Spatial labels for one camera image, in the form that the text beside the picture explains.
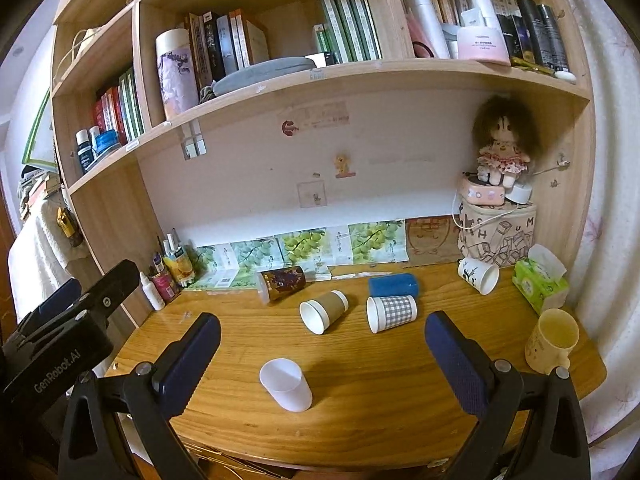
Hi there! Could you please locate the pink red can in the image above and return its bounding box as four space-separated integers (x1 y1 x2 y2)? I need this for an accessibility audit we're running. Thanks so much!
149 266 180 304

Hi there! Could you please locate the brown sleeve paper cup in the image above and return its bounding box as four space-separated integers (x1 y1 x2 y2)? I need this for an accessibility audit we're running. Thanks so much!
298 290 349 335

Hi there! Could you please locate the white floral paper cup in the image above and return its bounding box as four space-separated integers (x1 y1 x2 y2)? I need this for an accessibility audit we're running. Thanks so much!
458 257 500 296

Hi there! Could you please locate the green tissue pack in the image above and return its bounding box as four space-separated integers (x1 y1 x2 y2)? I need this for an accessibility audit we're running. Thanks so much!
512 244 570 315

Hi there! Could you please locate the grey flat pouch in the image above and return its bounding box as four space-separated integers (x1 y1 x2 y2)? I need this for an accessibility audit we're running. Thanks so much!
213 56 316 96

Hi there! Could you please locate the wooden bookshelf unit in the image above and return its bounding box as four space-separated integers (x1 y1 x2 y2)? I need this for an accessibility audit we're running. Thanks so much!
49 0 598 331

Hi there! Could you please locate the dark small bottle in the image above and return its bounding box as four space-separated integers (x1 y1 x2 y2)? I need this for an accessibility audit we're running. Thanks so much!
76 129 94 174

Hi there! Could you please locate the dark printed paper cup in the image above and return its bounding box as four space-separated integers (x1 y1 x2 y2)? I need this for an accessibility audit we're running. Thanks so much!
256 266 307 304

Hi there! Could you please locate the green book set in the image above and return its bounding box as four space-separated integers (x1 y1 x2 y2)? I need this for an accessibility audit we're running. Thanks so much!
314 0 382 64

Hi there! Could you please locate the pink white cosmetic tube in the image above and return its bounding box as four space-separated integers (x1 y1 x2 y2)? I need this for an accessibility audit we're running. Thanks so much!
457 26 511 66

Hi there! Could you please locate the pink small box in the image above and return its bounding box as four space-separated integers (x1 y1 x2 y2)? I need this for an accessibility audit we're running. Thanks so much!
458 174 506 207

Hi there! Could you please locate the translucent white plastic cup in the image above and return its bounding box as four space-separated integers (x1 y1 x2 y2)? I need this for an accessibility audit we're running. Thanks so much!
259 358 314 413

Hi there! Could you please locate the blue lid jar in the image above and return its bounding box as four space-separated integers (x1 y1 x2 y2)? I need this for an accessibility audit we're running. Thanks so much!
94 130 122 156

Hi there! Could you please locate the grey checkered paper cup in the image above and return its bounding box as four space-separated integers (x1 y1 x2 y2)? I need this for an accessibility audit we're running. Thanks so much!
366 296 418 334

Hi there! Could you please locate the white cloth hanging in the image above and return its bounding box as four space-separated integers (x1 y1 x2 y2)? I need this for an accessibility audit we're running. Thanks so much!
8 193 102 322

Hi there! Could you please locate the blue plastic cup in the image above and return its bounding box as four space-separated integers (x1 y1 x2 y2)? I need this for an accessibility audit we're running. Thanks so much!
369 273 420 298

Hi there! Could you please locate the green leaf picture strip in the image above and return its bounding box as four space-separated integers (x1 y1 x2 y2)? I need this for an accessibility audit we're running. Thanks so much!
188 220 408 290

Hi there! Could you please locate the cream yellow mug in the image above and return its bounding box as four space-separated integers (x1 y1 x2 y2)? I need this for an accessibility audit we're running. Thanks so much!
524 309 580 375

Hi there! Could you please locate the white purple cylinder tin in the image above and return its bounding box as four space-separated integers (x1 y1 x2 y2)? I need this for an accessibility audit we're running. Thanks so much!
155 28 200 119

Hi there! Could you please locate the brown cardboard picture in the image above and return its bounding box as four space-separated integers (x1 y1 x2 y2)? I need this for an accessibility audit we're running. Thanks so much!
404 216 461 268

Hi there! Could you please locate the white squeeze bottle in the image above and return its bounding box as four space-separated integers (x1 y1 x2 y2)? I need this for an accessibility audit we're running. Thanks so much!
140 272 166 311

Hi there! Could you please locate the brown hair rag doll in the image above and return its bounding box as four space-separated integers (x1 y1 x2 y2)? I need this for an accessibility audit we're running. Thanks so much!
472 96 540 191

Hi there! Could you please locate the letter print fabric bag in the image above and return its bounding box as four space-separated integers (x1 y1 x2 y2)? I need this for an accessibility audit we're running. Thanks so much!
457 200 537 268

